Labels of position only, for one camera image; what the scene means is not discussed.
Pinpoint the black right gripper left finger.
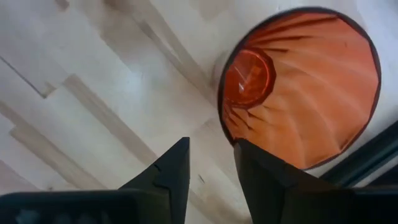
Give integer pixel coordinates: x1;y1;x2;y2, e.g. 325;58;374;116
119;137;191;224

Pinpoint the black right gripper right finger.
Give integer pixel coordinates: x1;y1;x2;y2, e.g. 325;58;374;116
233;139;352;224

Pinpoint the translucent orange ribbed cup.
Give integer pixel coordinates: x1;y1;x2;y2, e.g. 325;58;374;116
217;6;382;170

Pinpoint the black aluminium table frame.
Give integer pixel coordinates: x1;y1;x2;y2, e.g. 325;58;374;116
320;120;398;188

